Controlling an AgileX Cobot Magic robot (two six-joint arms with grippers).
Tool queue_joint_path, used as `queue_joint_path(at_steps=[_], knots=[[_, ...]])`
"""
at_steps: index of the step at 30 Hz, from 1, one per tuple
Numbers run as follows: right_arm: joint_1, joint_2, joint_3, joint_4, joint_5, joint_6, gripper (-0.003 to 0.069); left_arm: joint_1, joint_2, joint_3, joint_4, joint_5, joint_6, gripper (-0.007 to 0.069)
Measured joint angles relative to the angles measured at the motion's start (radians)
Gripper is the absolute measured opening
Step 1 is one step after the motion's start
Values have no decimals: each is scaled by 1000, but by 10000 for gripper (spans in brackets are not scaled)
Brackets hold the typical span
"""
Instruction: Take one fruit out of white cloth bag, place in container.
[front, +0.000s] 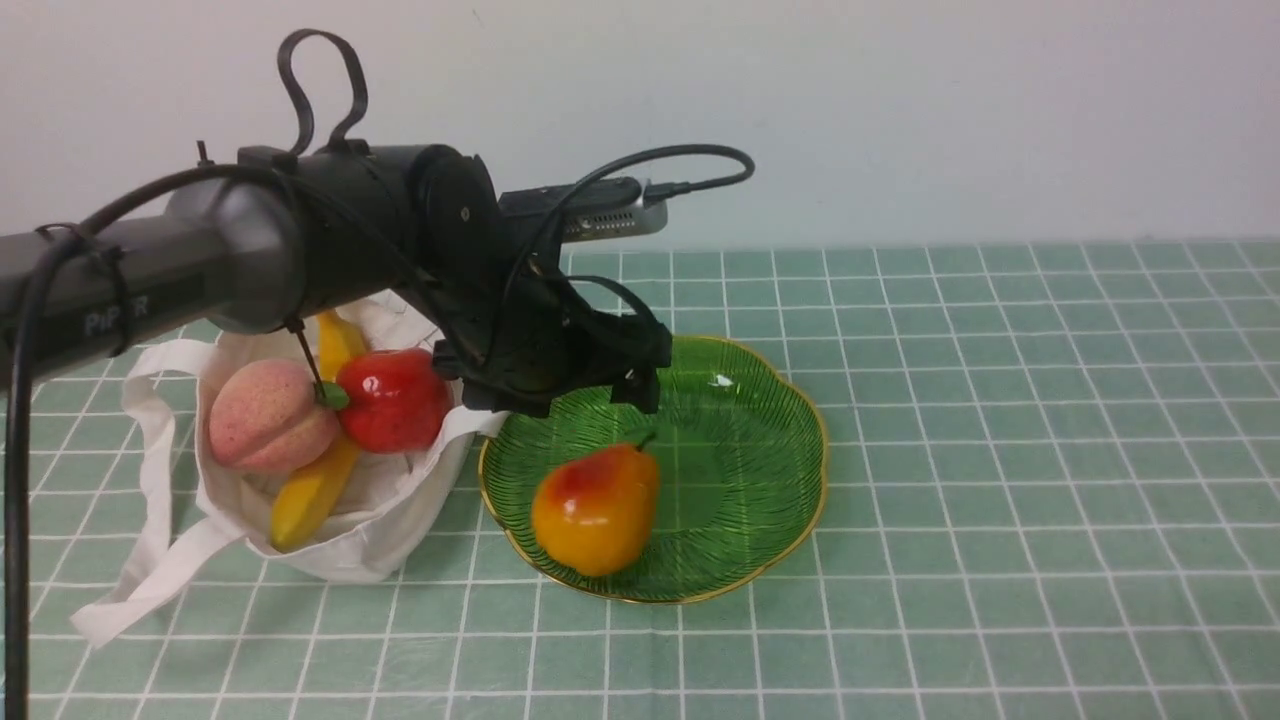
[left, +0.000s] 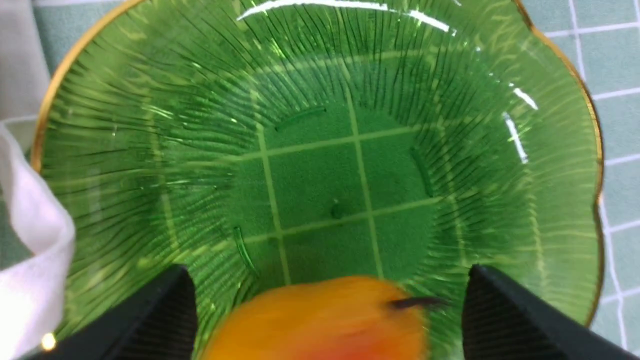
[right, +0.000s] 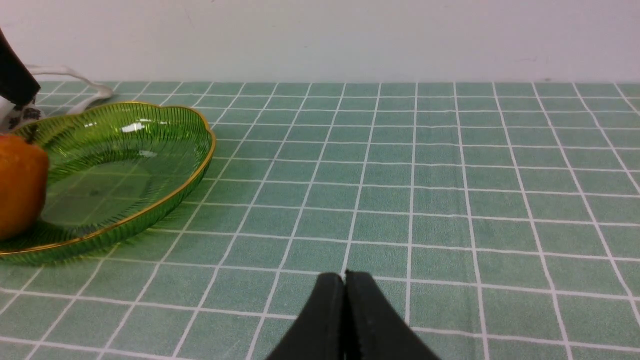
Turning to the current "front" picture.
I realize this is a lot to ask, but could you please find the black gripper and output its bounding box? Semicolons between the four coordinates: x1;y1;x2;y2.
431;266;673;418

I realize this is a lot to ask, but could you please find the orange yellow pear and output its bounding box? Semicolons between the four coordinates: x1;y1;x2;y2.
531;430;660;577

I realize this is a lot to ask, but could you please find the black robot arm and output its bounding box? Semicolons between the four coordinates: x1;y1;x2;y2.
3;146;673;416

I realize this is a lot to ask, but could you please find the white canvas tote bag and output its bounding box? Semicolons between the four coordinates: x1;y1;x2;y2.
70;331;506;647

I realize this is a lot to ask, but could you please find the green glass plate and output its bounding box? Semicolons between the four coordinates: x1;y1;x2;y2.
477;334;829;605

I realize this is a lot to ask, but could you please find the red apple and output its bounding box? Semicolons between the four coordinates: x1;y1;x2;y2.
326;347;453;455

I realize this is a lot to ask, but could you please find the yellow banana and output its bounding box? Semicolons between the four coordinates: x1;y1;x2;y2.
269;310;367;553

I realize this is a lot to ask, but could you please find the pink peach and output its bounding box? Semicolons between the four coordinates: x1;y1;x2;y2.
207;357;340;477

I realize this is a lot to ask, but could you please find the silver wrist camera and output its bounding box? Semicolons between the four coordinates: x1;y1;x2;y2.
498;176;669;243

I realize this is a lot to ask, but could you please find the black cable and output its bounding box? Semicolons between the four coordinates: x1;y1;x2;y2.
0;143;756;720

